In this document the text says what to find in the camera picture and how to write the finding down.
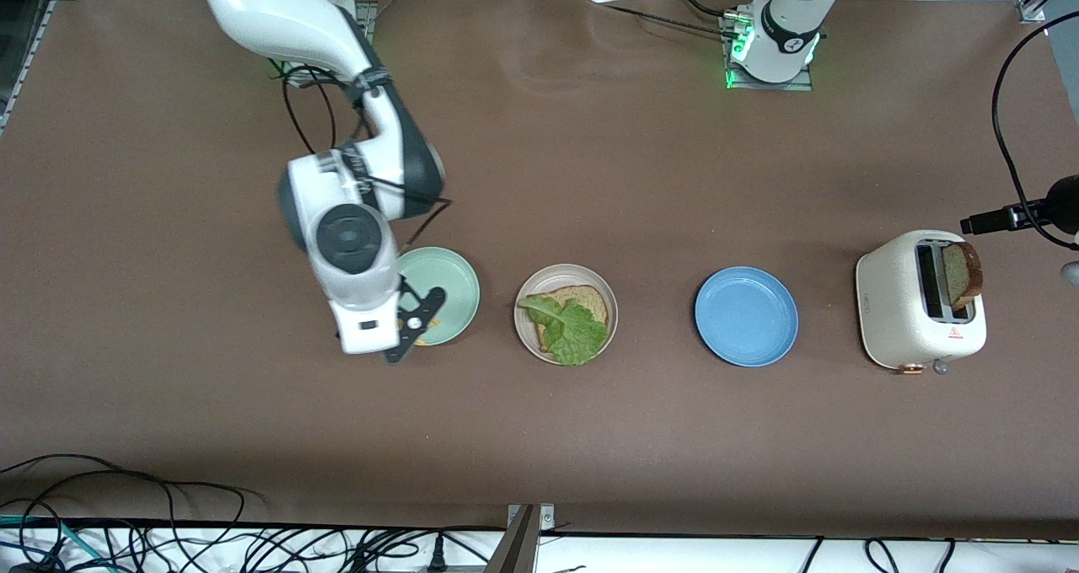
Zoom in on yellow squeeze bottle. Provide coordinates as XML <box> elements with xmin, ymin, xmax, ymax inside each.
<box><xmin>395</xmin><ymin>319</ymin><xmax>448</xmax><ymax>346</ymax></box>

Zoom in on brown toasted bread slice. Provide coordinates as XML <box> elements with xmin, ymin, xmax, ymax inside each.
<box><xmin>537</xmin><ymin>284</ymin><xmax>609</xmax><ymax>354</ymax></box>
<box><xmin>941</xmin><ymin>243</ymin><xmax>984</xmax><ymax>309</ymax></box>

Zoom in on green lettuce leaf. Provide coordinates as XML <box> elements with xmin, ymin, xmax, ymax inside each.
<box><xmin>516</xmin><ymin>294</ymin><xmax>609</xmax><ymax>367</ymax></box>

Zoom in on mint green plate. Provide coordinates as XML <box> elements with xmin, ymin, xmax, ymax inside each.
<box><xmin>393</xmin><ymin>246</ymin><xmax>481</xmax><ymax>347</ymax></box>

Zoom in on beige plate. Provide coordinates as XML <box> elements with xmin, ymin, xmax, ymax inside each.
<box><xmin>513</xmin><ymin>263</ymin><xmax>620</xmax><ymax>366</ymax></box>

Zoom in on blue plate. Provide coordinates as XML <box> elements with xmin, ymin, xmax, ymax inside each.
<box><xmin>694</xmin><ymin>266</ymin><xmax>800</xmax><ymax>368</ymax></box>

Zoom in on white toaster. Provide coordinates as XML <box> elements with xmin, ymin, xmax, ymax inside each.
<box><xmin>855</xmin><ymin>229</ymin><xmax>988</xmax><ymax>377</ymax></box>

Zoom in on brown table cover mat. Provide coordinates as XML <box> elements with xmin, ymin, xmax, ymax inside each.
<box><xmin>0</xmin><ymin>0</ymin><xmax>1079</xmax><ymax>540</ymax></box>

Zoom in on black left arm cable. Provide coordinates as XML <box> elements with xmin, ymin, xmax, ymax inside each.
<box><xmin>991</xmin><ymin>10</ymin><xmax>1079</xmax><ymax>250</ymax></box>

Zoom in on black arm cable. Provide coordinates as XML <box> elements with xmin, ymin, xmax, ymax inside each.
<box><xmin>991</xmin><ymin>10</ymin><xmax>1079</xmax><ymax>250</ymax></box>
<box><xmin>282</xmin><ymin>63</ymin><xmax>454</xmax><ymax>252</ymax></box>

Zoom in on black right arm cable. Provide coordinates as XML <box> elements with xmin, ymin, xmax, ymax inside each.
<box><xmin>282</xmin><ymin>63</ymin><xmax>454</xmax><ymax>252</ymax></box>

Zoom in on aluminium table bracket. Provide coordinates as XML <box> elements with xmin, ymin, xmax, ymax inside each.
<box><xmin>485</xmin><ymin>503</ymin><xmax>557</xmax><ymax>573</ymax></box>

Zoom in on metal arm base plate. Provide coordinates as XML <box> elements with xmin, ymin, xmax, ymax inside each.
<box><xmin>723</xmin><ymin>13</ymin><xmax>814</xmax><ymax>92</ymax></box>
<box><xmin>270</xmin><ymin>0</ymin><xmax>378</xmax><ymax>81</ymax></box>

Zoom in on long black looped cable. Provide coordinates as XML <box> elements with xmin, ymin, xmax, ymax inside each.
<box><xmin>0</xmin><ymin>453</ymin><xmax>247</xmax><ymax>557</ymax></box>

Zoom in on thick black braided cable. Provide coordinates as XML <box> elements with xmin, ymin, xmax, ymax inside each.
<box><xmin>586</xmin><ymin>0</ymin><xmax>747</xmax><ymax>41</ymax></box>

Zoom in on teal cable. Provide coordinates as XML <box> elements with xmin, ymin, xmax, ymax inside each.
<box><xmin>0</xmin><ymin>514</ymin><xmax>115</xmax><ymax>573</ymax></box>

